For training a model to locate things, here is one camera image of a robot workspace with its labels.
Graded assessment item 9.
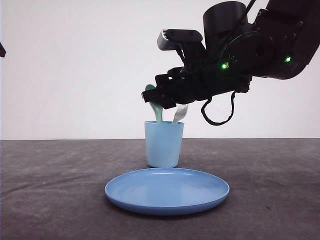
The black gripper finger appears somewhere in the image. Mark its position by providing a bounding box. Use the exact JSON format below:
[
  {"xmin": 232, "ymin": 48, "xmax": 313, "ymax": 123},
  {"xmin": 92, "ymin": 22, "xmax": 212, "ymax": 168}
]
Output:
[
  {"xmin": 0, "ymin": 43, "xmax": 6, "ymax": 58},
  {"xmin": 141, "ymin": 86, "xmax": 178, "ymax": 110},
  {"xmin": 155, "ymin": 74, "xmax": 184, "ymax": 88}
]

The blue round plate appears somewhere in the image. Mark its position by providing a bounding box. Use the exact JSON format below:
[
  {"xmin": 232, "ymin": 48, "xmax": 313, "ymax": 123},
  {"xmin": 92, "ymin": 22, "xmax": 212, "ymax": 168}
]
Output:
[{"xmin": 104, "ymin": 167, "xmax": 230, "ymax": 216}]

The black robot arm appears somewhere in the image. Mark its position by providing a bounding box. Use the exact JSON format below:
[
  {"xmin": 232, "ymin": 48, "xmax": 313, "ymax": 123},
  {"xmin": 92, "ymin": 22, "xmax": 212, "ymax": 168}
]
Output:
[{"xmin": 142, "ymin": 0, "xmax": 320, "ymax": 109}]

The mint green plastic spoon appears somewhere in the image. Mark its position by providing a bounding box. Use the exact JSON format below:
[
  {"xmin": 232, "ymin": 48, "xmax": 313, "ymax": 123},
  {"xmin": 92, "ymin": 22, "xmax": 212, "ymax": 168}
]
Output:
[{"xmin": 145, "ymin": 84, "xmax": 163, "ymax": 124}]

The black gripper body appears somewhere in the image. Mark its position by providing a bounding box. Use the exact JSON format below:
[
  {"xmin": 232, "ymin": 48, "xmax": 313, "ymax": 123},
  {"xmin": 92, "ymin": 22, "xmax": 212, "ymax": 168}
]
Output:
[{"xmin": 167, "ymin": 32, "xmax": 274, "ymax": 105}]

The light blue plastic cup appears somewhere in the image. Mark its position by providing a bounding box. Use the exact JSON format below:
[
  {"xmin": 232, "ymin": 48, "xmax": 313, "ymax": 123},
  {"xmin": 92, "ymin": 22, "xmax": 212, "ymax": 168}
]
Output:
[{"xmin": 144, "ymin": 120, "xmax": 184, "ymax": 168}]

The white plastic fork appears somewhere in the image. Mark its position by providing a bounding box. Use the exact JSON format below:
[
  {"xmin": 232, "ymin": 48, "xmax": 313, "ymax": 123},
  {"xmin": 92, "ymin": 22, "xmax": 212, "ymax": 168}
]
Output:
[{"xmin": 171, "ymin": 104, "xmax": 188, "ymax": 124}]

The black braided cable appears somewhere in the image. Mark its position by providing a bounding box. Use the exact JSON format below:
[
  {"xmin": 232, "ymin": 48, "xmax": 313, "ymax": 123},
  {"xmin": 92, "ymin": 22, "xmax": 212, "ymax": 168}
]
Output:
[{"xmin": 200, "ymin": 91, "xmax": 236, "ymax": 127}]

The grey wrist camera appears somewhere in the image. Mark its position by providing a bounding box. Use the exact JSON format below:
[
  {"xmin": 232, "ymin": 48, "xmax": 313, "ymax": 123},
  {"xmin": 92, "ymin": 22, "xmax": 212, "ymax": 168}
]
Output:
[{"xmin": 157, "ymin": 29, "xmax": 203, "ymax": 51}]

